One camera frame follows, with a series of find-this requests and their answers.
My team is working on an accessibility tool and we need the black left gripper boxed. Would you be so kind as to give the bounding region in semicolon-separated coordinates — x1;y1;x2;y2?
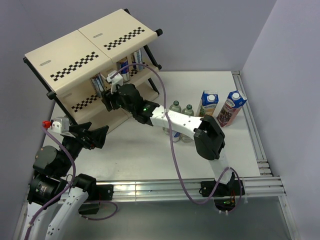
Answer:
57;121;109;175

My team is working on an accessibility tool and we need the energy drink can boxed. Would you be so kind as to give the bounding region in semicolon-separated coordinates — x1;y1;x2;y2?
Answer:
90;72;107;98
131;49;144;72
116;57;130;83
172;131;181;143

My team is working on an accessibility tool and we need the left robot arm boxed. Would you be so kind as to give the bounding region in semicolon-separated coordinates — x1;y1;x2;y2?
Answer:
21;117;109;240

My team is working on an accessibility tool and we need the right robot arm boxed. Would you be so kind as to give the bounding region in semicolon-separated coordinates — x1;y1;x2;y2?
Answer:
101;84;235;195

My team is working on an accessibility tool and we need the beige three-tier shelf rack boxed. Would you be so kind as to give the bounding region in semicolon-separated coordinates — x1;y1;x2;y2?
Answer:
23;9;163;130

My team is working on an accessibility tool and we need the glass bottle back left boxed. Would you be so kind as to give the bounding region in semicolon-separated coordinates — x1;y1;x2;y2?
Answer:
169;100;182;113

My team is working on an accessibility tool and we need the glass bottle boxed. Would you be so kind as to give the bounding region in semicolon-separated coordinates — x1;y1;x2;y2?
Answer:
181;104;194;117
180;134;194;143
169;100;182;113

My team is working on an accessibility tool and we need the glass bottle back right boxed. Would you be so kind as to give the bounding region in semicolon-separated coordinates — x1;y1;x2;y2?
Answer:
181;104;194;117

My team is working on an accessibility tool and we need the glass bottle front right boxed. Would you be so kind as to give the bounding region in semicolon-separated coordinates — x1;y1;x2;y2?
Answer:
180;134;194;143

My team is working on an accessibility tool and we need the pineapple juice carton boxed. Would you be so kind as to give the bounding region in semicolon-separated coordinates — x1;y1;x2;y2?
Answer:
196;90;219;117

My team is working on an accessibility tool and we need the red grape juice carton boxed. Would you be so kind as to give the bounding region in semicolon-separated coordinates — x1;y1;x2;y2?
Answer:
216;90;248;128

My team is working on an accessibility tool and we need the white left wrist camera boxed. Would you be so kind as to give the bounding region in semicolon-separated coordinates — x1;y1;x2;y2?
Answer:
42;116;70;135

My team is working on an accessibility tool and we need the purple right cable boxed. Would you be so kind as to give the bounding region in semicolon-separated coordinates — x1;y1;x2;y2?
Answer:
111;62;243;213

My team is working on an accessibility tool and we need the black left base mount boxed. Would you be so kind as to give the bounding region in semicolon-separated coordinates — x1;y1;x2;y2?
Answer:
78;184;114;216

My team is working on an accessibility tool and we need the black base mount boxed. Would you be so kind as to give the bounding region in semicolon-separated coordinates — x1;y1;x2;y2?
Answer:
78;184;114;216
199;179;246;214

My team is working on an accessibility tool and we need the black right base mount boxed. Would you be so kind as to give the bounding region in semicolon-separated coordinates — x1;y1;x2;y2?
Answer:
199;179;246;214

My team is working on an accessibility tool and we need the aluminium rail frame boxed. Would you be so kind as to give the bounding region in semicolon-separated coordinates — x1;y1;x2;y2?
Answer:
12;70;301;240

